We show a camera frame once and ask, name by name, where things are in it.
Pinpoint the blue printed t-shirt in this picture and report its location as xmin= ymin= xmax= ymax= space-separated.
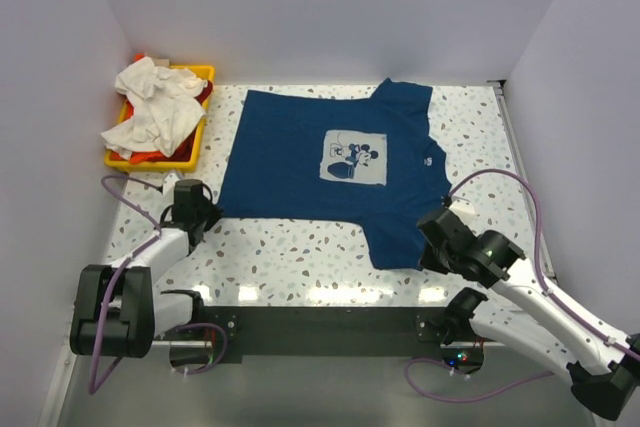
xmin=218 ymin=79 xmax=450 ymax=270

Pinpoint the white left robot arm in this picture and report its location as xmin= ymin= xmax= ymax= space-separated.
xmin=70 ymin=179 xmax=222 ymax=358

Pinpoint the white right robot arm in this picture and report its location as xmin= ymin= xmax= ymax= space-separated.
xmin=417 ymin=207 xmax=639 ymax=422

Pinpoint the red t-shirt in bin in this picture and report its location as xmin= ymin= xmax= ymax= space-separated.
xmin=173 ymin=80 xmax=213 ymax=162

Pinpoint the white crumpled t-shirt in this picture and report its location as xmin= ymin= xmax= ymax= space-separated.
xmin=101 ymin=56 xmax=210 ymax=160

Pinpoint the yellow plastic bin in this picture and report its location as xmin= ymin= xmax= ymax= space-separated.
xmin=104 ymin=65 xmax=215 ymax=172

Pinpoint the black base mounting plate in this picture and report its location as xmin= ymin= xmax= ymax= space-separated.
xmin=196 ymin=306 xmax=480 ymax=363

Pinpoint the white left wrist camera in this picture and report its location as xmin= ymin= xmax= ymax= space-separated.
xmin=160 ymin=172 xmax=181 ymax=195

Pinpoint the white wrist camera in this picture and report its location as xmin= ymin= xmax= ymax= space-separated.
xmin=448 ymin=196 xmax=477 ymax=224
xmin=160 ymin=172 xmax=181 ymax=195

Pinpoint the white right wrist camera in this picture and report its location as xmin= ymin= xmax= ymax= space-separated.
xmin=448 ymin=196 xmax=477 ymax=224

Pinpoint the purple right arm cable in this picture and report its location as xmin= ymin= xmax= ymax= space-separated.
xmin=404 ymin=169 xmax=631 ymax=403

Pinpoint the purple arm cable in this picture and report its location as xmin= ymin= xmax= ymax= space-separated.
xmin=87 ymin=174 xmax=169 ymax=396
xmin=404 ymin=169 xmax=631 ymax=403

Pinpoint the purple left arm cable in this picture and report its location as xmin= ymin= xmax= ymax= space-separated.
xmin=87 ymin=174 xmax=169 ymax=396

